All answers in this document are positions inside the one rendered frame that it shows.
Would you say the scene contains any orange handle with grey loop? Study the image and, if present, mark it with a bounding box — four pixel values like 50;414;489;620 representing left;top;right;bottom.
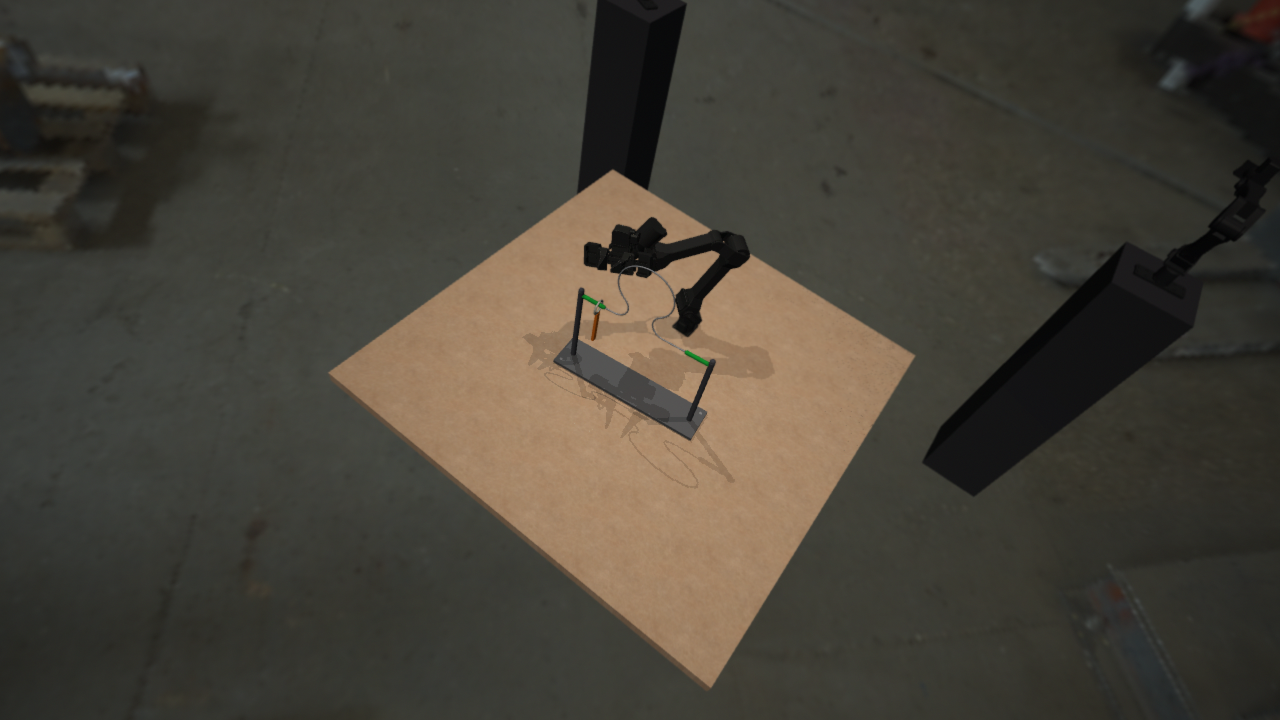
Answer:
591;300;604;341

